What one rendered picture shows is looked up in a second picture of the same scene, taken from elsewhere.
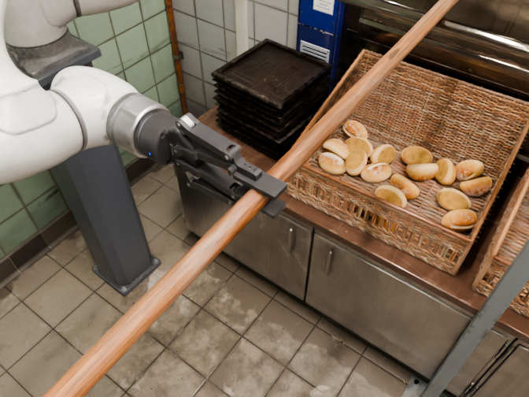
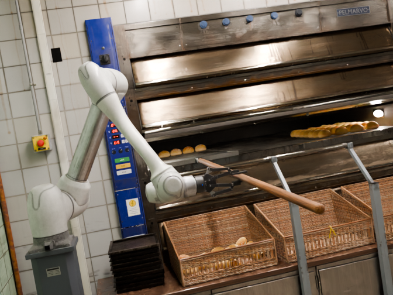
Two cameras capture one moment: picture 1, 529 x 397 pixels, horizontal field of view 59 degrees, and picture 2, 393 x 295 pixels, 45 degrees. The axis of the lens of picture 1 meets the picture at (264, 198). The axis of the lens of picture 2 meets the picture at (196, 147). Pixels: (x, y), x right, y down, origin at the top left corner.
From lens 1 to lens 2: 1.85 m
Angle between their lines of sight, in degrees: 59
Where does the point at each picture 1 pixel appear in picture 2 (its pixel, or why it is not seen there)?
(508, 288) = (298, 232)
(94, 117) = not seen: hidden behind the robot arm
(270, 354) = not seen: outside the picture
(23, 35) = (59, 225)
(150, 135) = (200, 178)
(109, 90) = not seen: hidden behind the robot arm
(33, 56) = (62, 237)
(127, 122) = (190, 179)
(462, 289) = (285, 265)
